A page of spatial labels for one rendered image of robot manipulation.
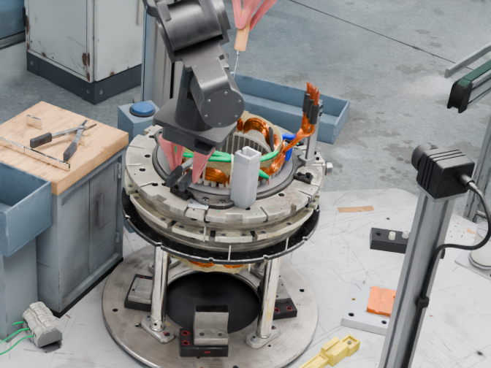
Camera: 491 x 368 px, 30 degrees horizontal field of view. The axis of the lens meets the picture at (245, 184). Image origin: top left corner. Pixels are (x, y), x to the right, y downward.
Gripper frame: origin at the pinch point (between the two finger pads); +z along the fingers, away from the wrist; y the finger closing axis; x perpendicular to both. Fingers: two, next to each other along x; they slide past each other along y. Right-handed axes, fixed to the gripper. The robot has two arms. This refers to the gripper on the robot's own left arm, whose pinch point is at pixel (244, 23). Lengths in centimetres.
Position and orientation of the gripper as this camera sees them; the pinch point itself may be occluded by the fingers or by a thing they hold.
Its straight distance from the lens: 138.8
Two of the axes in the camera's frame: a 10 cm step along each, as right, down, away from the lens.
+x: -7.3, -3.6, 5.8
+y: 6.3, -0.2, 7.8
